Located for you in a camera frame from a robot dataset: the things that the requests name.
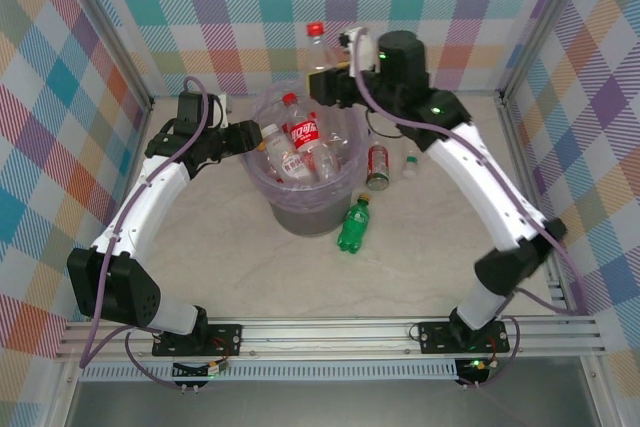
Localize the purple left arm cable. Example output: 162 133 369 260
79 76 209 391

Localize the aluminium side rail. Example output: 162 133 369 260
497 91 574 316

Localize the grey round waste bin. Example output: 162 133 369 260
239 80 369 238

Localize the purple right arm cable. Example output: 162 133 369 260
342 27 591 391

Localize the aluminium frame post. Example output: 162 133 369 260
52 0 156 113
47 359 84 427
497 0 599 103

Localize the green soda bottle yellow cap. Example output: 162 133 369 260
336 190 374 254

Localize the white label clear plastic bottle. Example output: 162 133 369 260
304 21 337 74

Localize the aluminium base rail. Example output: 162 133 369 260
57 315 604 362

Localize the clear cola bottle red label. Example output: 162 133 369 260
281 92 344 183

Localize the small clear bottle green cap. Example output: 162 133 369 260
401 148 420 179

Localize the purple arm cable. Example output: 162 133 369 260
342 27 591 391
79 76 209 391

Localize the bottle with red green label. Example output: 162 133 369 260
366 142 392 192

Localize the white slotted cable duct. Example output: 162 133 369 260
79 359 460 383

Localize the black yellow power connector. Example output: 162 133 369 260
172 357 232 380
457 354 504 387

